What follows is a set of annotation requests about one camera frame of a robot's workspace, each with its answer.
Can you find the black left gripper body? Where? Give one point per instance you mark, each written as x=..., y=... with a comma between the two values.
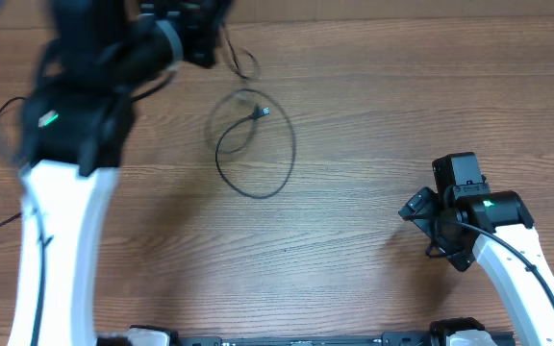
x=183, y=40

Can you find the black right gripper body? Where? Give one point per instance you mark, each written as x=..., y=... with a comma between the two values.
x=425, y=204

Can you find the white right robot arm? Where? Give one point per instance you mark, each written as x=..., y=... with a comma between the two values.
x=468, y=223

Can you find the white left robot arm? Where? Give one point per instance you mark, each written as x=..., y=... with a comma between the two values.
x=73, y=129

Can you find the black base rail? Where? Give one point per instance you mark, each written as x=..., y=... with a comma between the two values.
x=410, y=338

